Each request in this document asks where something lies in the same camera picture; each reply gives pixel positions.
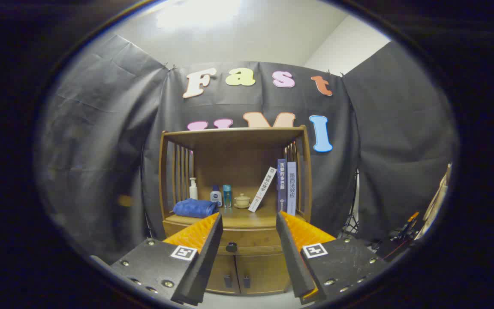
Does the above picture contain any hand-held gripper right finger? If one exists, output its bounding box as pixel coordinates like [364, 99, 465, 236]
[276, 211, 389, 305]

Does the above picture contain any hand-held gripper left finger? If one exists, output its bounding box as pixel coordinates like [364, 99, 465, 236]
[90, 212, 224, 306]

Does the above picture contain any wooden drawer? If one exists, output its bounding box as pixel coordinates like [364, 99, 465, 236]
[163, 220, 292, 257]

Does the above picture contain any wooden countertop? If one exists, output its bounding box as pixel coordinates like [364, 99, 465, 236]
[164, 205, 307, 229]

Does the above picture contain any wooden cabinet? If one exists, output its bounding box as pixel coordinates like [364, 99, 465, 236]
[158, 125, 313, 297]

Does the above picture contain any blue folded towel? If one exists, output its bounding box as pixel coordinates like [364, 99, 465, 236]
[173, 199, 220, 218]

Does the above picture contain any lavender book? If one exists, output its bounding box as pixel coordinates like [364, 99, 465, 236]
[287, 161, 297, 216]

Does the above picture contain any black light stand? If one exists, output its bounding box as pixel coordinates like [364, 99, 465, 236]
[341, 170, 359, 236]

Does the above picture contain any dark blue book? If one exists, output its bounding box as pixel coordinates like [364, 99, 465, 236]
[277, 159, 288, 213]

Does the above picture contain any white book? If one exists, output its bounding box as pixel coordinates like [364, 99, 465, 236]
[248, 167, 277, 213]

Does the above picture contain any beige fabric item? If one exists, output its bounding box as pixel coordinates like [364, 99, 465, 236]
[419, 163, 452, 239]

